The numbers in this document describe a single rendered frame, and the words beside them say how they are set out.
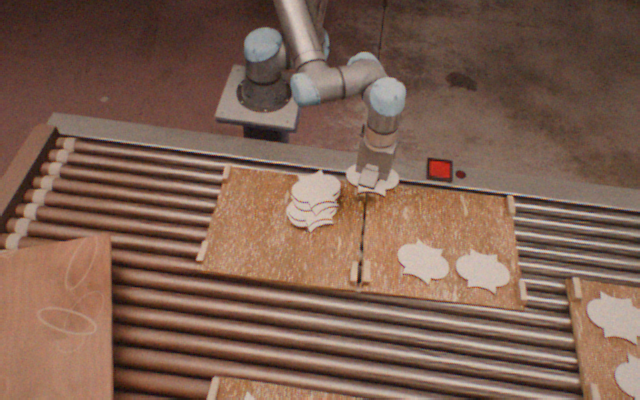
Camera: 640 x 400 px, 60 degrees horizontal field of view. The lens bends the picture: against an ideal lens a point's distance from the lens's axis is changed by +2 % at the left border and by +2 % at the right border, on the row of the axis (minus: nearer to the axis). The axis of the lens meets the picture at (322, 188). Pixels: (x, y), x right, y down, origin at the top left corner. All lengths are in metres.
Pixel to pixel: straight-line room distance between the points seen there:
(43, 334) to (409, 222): 0.92
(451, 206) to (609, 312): 0.46
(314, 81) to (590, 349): 0.90
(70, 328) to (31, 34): 2.80
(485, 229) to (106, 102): 2.33
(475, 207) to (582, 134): 1.85
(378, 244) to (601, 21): 3.12
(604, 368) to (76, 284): 1.22
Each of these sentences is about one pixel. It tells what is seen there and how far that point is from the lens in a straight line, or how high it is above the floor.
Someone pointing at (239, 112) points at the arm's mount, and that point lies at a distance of 1.85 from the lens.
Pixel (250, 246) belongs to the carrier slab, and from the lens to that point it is 1.46.
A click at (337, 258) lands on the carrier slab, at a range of 1.44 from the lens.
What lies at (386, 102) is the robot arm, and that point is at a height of 1.37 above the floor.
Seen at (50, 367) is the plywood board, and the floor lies 1.04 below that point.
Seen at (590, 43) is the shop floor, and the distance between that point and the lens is 4.08.
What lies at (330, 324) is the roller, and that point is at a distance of 1.38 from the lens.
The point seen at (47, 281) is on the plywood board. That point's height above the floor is 1.04.
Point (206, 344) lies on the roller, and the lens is 1.37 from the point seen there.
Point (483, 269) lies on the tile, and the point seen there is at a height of 0.95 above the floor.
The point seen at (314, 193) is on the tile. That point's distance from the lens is 1.49.
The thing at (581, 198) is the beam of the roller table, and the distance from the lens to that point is 1.79.
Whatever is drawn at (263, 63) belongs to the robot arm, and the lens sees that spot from 1.75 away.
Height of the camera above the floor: 2.18
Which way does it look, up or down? 52 degrees down
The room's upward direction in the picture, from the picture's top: 4 degrees clockwise
